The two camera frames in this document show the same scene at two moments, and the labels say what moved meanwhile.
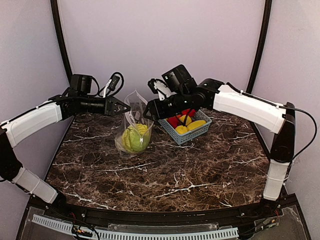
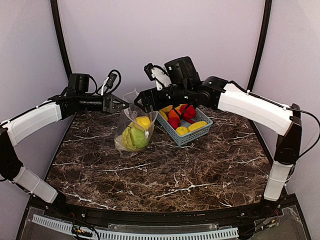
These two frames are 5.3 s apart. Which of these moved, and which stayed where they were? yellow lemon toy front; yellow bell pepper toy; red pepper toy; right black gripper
Moved: right black gripper; yellow bell pepper toy
Stayed: yellow lemon toy front; red pepper toy
